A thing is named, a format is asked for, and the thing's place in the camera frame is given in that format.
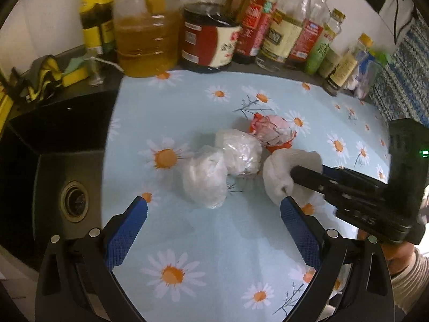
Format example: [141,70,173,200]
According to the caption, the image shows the glass jar brown contents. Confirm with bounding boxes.
[318,47,342,79]

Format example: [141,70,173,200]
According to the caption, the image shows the clear bag of white tissue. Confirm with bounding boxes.
[182,145,228,209]

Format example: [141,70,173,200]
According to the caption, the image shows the person's right hand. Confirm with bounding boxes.
[356,229,418,276]

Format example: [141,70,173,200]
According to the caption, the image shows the yellow box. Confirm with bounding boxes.
[0,85,13,132]

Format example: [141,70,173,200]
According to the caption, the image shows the daisy print blue tablecloth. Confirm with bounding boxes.
[102,71,389,321]

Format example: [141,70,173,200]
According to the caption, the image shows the green yellow label bottle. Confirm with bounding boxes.
[79,0,115,56]

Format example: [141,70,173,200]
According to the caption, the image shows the black power cable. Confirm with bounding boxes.
[393,0,417,45]

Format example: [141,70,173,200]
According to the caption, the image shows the steel soap dispenser pump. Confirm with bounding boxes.
[84,53,124,86]

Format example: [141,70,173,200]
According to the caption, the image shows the blue patterned knit fabric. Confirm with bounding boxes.
[369,13,429,126]

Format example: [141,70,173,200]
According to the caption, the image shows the white cloth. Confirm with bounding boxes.
[262,148,322,206]

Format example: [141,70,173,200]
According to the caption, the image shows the blue white salt bag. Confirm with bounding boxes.
[344,50,387,100]

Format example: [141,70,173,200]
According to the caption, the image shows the small sesame oil bottle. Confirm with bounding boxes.
[322,33,373,97]

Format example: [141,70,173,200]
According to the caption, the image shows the clear bottle red label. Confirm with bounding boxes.
[285,0,330,68]

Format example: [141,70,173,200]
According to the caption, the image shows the green label pepper oil bottle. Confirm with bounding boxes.
[303,9,345,76]

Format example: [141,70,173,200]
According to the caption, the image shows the soy sauce jug red label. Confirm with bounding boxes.
[179,0,250,74]

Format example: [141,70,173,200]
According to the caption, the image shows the clear bottle cream label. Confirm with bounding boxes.
[256,0,311,72]

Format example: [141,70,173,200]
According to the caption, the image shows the yellow black cloth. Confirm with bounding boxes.
[18,54,63,103]

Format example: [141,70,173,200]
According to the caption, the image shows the large cooking oil jug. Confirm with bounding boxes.
[113,0,182,78]

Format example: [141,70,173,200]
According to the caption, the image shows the black kitchen sink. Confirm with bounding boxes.
[1,91,117,270]

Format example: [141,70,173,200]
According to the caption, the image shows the red label vinegar bottle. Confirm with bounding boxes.
[233,0,278,65]

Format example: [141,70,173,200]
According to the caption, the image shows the cream knit right sleeve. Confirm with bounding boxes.
[392,247,428,314]

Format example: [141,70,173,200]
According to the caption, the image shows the yellow green sponge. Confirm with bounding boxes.
[62,56,90,87]

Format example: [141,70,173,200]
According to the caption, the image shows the red wrapper trash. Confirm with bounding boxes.
[249,113,297,153]

